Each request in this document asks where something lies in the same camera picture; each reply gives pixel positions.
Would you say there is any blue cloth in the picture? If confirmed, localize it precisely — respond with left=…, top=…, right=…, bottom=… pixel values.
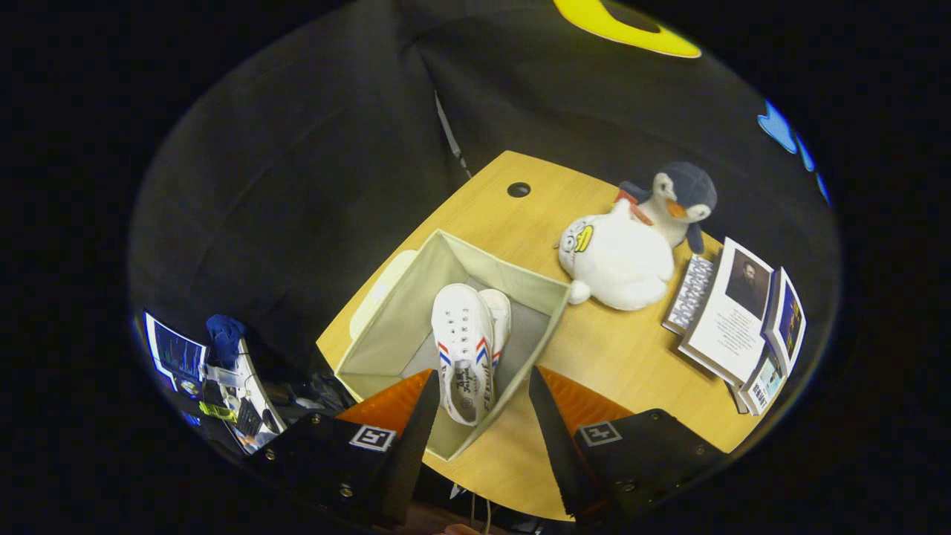
left=205, top=314, right=247, bottom=370

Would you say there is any white portrait cover book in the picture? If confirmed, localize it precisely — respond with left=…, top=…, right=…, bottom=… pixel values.
left=678, top=236, right=776, bottom=387

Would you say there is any pale green cover book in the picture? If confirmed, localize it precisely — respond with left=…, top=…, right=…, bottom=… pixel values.
left=741, top=349, right=787, bottom=415

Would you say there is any grey fabric storage box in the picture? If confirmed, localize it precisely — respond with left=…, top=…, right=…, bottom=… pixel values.
left=334, top=229, right=571, bottom=462

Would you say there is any white duck plush toy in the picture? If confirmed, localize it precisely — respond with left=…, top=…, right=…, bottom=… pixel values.
left=557, top=199, right=675, bottom=311

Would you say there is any black white patterned book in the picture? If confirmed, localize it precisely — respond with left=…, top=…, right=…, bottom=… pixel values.
left=661, top=253, right=718, bottom=337

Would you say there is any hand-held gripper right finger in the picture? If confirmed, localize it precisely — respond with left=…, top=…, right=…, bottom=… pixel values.
left=528, top=366, right=733, bottom=525

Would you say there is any white striped canvas shoe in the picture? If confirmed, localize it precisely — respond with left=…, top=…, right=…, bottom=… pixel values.
left=479, top=288, right=513, bottom=369
left=432, top=283, right=496, bottom=427

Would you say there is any cluttered side desk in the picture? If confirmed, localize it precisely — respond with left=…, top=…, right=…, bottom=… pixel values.
left=178, top=338, right=289, bottom=455

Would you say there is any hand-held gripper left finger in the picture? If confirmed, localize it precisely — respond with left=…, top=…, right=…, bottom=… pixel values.
left=245, top=369, right=442, bottom=530

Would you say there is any grey penguin plush toy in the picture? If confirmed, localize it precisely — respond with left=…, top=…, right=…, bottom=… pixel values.
left=618, top=161, right=718, bottom=255

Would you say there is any blue picture cover book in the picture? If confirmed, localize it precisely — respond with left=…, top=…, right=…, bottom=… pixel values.
left=764, top=266, right=808, bottom=378

